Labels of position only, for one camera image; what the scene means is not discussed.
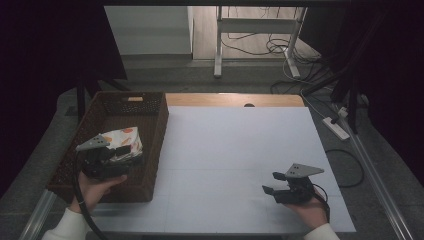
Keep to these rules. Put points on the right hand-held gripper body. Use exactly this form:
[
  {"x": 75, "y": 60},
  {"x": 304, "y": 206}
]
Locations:
[{"x": 298, "y": 193}]

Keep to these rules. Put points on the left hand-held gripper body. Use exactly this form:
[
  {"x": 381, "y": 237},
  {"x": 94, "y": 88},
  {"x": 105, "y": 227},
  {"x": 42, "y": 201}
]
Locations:
[{"x": 98, "y": 165}]

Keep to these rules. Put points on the white pants with coloured dots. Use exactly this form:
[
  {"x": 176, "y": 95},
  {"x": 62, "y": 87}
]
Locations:
[{"x": 128, "y": 138}]

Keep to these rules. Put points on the brown wicker basket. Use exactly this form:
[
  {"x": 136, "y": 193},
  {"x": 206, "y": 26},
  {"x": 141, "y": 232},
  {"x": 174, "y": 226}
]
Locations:
[{"x": 146, "y": 133}]

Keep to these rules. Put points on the person's right hand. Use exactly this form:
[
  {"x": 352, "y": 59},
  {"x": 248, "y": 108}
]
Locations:
[{"x": 313, "y": 211}]

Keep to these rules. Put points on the person's left hand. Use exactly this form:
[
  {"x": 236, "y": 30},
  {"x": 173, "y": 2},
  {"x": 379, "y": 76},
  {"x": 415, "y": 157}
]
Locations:
[{"x": 93, "y": 191}]

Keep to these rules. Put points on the black stand legs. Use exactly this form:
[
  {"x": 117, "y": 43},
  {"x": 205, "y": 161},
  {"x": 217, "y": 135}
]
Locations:
[{"x": 80, "y": 96}]

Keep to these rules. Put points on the white table mat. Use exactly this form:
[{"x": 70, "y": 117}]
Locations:
[{"x": 233, "y": 120}]

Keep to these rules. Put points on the white power strip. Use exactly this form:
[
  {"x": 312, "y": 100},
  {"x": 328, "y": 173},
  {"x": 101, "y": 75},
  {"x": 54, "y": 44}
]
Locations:
[{"x": 336, "y": 129}]

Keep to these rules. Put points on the black stand with long pole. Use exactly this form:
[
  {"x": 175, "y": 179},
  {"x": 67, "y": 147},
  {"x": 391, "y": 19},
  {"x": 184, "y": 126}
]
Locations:
[{"x": 353, "y": 100}]

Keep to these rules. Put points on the white cabinet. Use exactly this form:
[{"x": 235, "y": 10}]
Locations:
[{"x": 150, "y": 30}]

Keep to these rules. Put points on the dark curtain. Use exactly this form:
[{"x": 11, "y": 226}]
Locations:
[
  {"x": 50, "y": 50},
  {"x": 393, "y": 66}
]

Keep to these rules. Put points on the silver metal rail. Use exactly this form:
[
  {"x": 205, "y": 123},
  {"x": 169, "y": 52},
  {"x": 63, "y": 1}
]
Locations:
[
  {"x": 38, "y": 213},
  {"x": 376, "y": 180}
]

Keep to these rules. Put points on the white metal desk frame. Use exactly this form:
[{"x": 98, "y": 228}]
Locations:
[{"x": 256, "y": 25}]

